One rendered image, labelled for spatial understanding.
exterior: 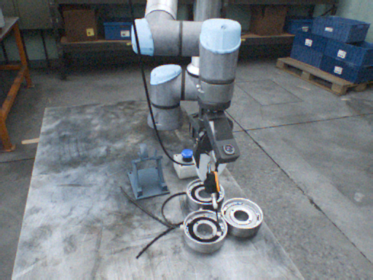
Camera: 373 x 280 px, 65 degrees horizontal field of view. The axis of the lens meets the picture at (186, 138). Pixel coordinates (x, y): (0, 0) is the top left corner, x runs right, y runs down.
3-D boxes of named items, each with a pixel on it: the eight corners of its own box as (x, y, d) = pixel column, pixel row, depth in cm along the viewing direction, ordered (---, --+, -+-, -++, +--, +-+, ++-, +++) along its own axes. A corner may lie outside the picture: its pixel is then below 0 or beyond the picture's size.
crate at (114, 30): (141, 33, 421) (140, 17, 410) (145, 40, 390) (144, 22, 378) (104, 34, 409) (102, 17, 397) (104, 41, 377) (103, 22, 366)
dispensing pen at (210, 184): (217, 230, 69) (205, 159, 69) (210, 226, 73) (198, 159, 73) (225, 227, 69) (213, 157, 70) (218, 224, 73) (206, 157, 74)
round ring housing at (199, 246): (228, 226, 76) (230, 215, 74) (221, 260, 67) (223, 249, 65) (189, 217, 78) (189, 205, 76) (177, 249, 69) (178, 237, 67)
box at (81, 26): (104, 41, 375) (100, 9, 356) (63, 43, 358) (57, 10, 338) (99, 34, 406) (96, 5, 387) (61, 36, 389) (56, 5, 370)
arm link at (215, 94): (241, 83, 59) (204, 87, 56) (238, 104, 61) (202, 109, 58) (224, 71, 65) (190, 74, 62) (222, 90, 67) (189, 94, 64)
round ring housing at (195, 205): (190, 186, 89) (191, 175, 86) (225, 192, 87) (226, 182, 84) (181, 211, 80) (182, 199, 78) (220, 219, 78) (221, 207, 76)
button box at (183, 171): (200, 175, 93) (202, 162, 91) (179, 179, 91) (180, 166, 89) (192, 161, 100) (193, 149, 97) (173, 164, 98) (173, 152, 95)
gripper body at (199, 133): (215, 133, 74) (220, 87, 68) (231, 151, 67) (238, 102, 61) (186, 137, 72) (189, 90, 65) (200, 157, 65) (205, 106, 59)
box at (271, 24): (286, 36, 449) (292, 5, 427) (256, 36, 435) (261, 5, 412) (271, 30, 484) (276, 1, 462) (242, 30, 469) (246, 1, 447)
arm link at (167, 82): (151, 93, 123) (151, 61, 116) (184, 95, 123) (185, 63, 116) (148, 106, 113) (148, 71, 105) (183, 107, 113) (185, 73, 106)
